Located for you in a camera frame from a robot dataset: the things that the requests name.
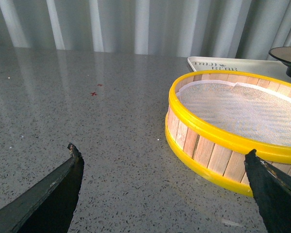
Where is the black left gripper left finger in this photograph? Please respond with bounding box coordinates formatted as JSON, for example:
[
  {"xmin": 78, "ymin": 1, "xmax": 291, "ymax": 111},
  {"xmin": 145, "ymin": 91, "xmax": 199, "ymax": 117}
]
[{"xmin": 0, "ymin": 143, "xmax": 84, "ymax": 233}]

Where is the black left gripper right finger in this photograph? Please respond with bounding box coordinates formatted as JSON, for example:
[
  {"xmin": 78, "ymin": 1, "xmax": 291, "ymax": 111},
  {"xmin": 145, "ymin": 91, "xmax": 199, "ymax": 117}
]
[{"xmin": 244, "ymin": 149, "xmax": 291, "ymax": 233}]

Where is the beige plate with black rim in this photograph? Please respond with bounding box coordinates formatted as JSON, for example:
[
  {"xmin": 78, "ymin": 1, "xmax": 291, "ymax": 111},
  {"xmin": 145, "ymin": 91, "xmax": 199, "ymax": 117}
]
[{"xmin": 269, "ymin": 47, "xmax": 291, "ymax": 78}]

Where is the cream bear-print tray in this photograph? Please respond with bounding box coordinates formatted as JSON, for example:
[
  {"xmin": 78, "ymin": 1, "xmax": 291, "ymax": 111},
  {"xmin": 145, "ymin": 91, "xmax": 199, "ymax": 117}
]
[{"xmin": 187, "ymin": 56, "xmax": 291, "ymax": 83}]

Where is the yellow-rimmed bamboo steamer basket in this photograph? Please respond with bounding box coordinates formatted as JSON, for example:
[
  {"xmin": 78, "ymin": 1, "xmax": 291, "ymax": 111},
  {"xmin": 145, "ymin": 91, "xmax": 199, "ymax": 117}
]
[{"xmin": 165, "ymin": 70, "xmax": 291, "ymax": 196}]

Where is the white mesh steamer liner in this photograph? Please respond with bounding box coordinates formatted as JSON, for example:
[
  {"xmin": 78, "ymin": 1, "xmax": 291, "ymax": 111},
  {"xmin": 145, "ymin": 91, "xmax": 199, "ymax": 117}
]
[{"xmin": 176, "ymin": 80, "xmax": 291, "ymax": 147}]

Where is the grey pleated curtain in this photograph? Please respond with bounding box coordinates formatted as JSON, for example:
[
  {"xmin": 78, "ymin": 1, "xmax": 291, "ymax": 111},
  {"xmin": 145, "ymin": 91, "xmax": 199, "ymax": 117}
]
[{"xmin": 0, "ymin": 0, "xmax": 291, "ymax": 60}]

